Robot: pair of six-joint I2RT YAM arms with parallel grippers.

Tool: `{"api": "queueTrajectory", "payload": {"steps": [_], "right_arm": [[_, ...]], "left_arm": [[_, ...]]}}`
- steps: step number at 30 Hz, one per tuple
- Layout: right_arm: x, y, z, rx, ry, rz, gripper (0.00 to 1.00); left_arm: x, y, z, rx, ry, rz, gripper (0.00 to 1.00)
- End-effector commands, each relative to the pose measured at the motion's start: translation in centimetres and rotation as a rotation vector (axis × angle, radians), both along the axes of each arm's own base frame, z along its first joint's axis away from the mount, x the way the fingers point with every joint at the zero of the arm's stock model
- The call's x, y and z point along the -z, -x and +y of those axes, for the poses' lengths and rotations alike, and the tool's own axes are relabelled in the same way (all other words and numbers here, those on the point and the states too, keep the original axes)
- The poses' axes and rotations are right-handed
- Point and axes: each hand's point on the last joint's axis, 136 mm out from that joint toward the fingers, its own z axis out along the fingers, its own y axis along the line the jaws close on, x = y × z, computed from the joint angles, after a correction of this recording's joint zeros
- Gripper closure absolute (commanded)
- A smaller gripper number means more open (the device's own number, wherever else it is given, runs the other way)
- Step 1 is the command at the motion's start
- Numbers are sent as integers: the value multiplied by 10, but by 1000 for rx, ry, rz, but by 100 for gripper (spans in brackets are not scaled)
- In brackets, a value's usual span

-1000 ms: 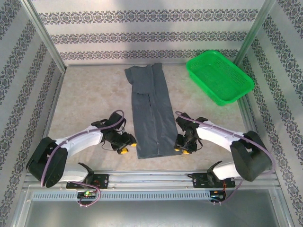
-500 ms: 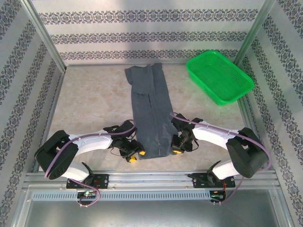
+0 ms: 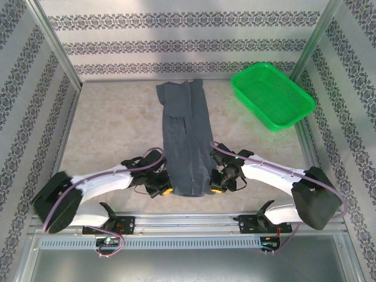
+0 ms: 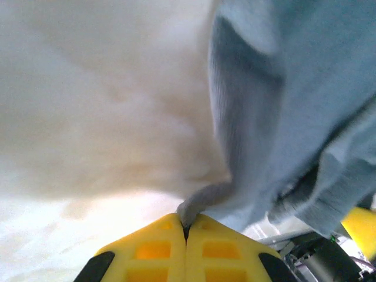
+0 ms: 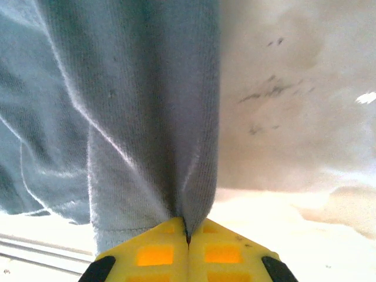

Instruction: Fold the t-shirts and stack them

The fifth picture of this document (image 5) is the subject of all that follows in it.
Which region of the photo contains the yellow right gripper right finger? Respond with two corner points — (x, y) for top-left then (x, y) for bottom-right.
(187, 217), (299, 282)

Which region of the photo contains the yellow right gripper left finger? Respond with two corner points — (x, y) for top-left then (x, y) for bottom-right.
(78, 216), (189, 282)

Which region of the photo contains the grey t-shirt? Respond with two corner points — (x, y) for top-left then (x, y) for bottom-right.
(0, 0), (221, 257)

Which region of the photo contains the aluminium table edge rail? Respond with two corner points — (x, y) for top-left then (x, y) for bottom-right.
(0, 231), (96, 278)

